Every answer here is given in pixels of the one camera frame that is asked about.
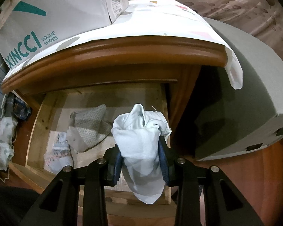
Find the light blue underwear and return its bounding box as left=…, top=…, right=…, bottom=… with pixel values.
left=111, top=104, right=172, bottom=204

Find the brown wooden nightstand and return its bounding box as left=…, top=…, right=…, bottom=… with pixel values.
left=2, top=36, right=228, bottom=129

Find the wooden nightstand drawer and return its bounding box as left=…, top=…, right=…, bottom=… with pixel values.
left=10, top=83, right=176, bottom=221

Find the white paper table cover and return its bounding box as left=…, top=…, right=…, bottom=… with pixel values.
left=5, top=0, right=243, bottom=90

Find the pink floral blue underwear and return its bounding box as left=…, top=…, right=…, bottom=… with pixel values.
left=43, top=132, right=74, bottom=174

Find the blue patterned bag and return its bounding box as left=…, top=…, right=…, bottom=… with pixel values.
left=13, top=97, right=32, bottom=121

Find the white leaf-print fabric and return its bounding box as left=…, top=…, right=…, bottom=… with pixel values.
left=0, top=116, right=17, bottom=171

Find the white XINCCI shoe box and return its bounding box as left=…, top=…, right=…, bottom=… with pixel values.
left=0, top=0, right=128, bottom=69

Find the grey mesh-pattern underwear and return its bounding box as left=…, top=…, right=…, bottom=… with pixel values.
left=66, top=104, right=112, bottom=153

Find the grey foam block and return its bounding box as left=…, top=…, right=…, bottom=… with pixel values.
left=194, top=19, right=283, bottom=161

